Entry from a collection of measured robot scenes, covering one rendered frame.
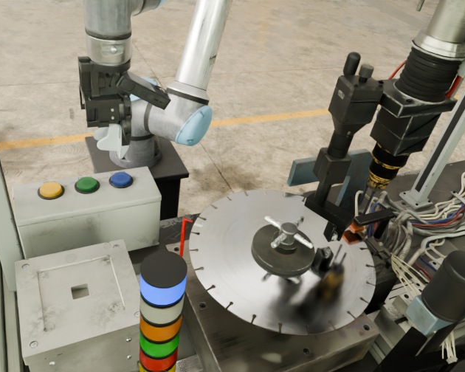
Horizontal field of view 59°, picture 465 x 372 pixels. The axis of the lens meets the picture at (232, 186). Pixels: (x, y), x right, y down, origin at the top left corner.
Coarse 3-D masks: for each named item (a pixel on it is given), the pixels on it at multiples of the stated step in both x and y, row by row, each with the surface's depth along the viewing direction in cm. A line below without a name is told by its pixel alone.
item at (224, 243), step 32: (256, 192) 85; (224, 224) 76; (256, 224) 77; (320, 224) 80; (192, 256) 69; (224, 256) 70; (320, 256) 73; (352, 256) 74; (224, 288) 65; (256, 288) 66; (288, 288) 67; (320, 288) 68; (352, 288) 69; (256, 320) 61; (288, 320) 62; (320, 320) 63; (352, 320) 64
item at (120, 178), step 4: (120, 172) 90; (124, 172) 90; (112, 176) 89; (116, 176) 89; (120, 176) 89; (124, 176) 89; (128, 176) 89; (112, 180) 88; (116, 180) 88; (120, 180) 88; (124, 180) 88; (128, 180) 89; (116, 184) 88; (120, 184) 88; (124, 184) 88
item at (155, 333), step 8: (144, 320) 42; (176, 320) 43; (144, 328) 44; (152, 328) 43; (160, 328) 42; (168, 328) 43; (176, 328) 44; (144, 336) 44; (152, 336) 43; (160, 336) 43; (168, 336) 44
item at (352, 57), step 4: (352, 52) 60; (356, 52) 60; (348, 56) 60; (352, 56) 60; (356, 56) 60; (360, 56) 60; (348, 60) 61; (352, 60) 60; (356, 60) 60; (348, 64) 61; (352, 64) 61; (356, 64) 61; (344, 68) 62; (348, 68) 61; (352, 68) 61; (356, 68) 61; (344, 72) 62; (348, 72) 61; (352, 72) 61
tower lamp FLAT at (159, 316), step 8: (144, 304) 41; (176, 304) 41; (144, 312) 42; (152, 312) 41; (160, 312) 41; (168, 312) 41; (176, 312) 42; (152, 320) 42; (160, 320) 42; (168, 320) 42
